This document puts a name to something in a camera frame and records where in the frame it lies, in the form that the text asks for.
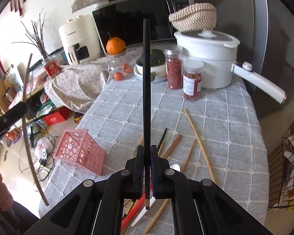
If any red plastic spoon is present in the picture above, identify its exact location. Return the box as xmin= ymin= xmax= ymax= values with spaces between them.
xmin=121 ymin=192 xmax=148 ymax=234

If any pink plastic utensil basket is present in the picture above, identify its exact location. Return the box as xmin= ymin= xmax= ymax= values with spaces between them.
xmin=54 ymin=129 xmax=106 ymax=176

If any brown wooden chopstick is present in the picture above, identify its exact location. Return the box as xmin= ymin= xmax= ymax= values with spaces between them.
xmin=162 ymin=134 xmax=181 ymax=159

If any long curved bamboo chopstick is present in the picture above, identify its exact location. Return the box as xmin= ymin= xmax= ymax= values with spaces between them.
xmin=183 ymin=109 xmax=217 ymax=183

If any black chopstick gold tip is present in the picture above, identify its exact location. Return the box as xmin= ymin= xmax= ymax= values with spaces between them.
xmin=143 ymin=19 xmax=151 ymax=210

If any thin black chopstick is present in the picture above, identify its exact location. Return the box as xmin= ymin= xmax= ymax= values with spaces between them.
xmin=157 ymin=128 xmax=167 ymax=151

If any red cardboard box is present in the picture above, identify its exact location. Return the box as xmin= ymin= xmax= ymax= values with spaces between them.
xmin=43 ymin=107 xmax=70 ymax=125

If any grey checkered tablecloth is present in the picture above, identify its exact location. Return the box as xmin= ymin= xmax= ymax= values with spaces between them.
xmin=39 ymin=76 xmax=269 ymax=223

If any red tea tin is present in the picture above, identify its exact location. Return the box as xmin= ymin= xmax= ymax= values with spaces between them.
xmin=43 ymin=59 xmax=61 ymax=78

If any floral cloth cover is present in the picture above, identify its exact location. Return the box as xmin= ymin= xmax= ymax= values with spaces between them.
xmin=44 ymin=63 xmax=107 ymax=114

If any dry twig bouquet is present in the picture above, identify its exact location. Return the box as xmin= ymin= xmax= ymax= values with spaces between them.
xmin=13 ymin=10 xmax=49 ymax=60

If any cream air fryer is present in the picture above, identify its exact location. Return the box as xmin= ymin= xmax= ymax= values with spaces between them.
xmin=59 ymin=14 xmax=102 ymax=65

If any small persimmon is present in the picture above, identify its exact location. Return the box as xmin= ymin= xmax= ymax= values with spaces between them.
xmin=113 ymin=72 xmax=124 ymax=81

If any clear glass jar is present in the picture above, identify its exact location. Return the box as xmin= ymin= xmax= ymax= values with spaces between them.
xmin=108 ymin=49 xmax=136 ymax=76

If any short red labelled jar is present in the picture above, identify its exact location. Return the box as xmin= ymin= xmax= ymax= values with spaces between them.
xmin=183 ymin=57 xmax=204 ymax=101

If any orange fruit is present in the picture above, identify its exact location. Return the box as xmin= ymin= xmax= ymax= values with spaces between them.
xmin=106 ymin=37 xmax=126 ymax=55

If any white bowl with plate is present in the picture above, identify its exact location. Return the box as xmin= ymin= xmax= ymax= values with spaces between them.
xmin=134 ymin=64 xmax=167 ymax=83

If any tall red goji jar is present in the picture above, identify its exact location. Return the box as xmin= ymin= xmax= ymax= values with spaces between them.
xmin=163 ymin=45 xmax=183 ymax=90

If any dark green squash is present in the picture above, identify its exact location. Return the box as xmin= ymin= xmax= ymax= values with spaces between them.
xmin=136 ymin=49 xmax=165 ymax=67

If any white electric cooking pot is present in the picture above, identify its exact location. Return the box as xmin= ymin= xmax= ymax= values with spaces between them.
xmin=174 ymin=30 xmax=287 ymax=104

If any black microwave oven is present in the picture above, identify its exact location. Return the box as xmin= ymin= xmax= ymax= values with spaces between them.
xmin=92 ymin=0 xmax=194 ymax=55

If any grey refrigerator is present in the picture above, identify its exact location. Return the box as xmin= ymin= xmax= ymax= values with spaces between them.
xmin=194 ymin=0 xmax=294 ymax=117

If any woven rattan basket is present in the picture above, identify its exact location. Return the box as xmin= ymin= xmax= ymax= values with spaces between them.
xmin=168 ymin=3 xmax=217 ymax=32

